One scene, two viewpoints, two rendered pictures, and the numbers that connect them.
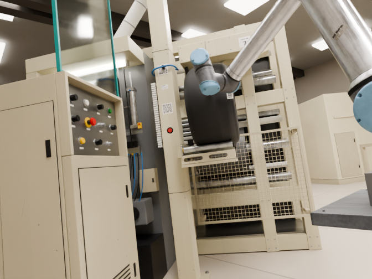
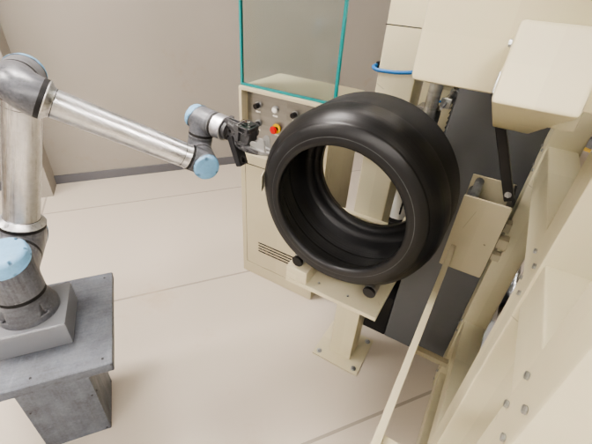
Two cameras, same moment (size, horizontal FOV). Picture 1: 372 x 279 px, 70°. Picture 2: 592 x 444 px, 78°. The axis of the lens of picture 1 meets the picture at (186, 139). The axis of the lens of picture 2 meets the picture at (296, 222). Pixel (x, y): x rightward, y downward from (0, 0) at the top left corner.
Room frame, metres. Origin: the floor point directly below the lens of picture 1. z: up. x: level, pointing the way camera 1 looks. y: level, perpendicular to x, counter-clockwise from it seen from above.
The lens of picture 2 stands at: (1.99, -1.29, 1.77)
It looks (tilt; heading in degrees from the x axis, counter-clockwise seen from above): 34 degrees down; 106
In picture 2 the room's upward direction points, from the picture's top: 4 degrees clockwise
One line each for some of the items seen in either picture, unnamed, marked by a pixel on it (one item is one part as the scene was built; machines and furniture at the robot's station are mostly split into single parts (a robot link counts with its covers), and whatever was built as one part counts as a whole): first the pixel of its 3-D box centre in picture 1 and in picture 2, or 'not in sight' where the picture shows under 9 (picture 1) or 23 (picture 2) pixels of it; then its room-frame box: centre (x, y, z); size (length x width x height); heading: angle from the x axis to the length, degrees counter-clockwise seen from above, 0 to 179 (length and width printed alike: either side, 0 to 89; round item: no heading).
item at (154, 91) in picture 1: (158, 115); not in sight; (1.91, 0.18, 1.19); 0.05 x 0.04 x 0.48; 168
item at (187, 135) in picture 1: (188, 136); (477, 225); (2.31, -0.03, 1.05); 0.20 x 0.15 x 0.30; 78
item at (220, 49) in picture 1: (216, 52); (519, 25); (2.16, -0.35, 1.71); 0.61 x 0.25 x 0.15; 78
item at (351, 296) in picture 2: (211, 162); (348, 270); (1.89, -0.16, 0.80); 0.37 x 0.36 x 0.02; 168
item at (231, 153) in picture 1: (208, 157); (318, 250); (1.75, -0.13, 0.83); 0.36 x 0.09 x 0.06; 78
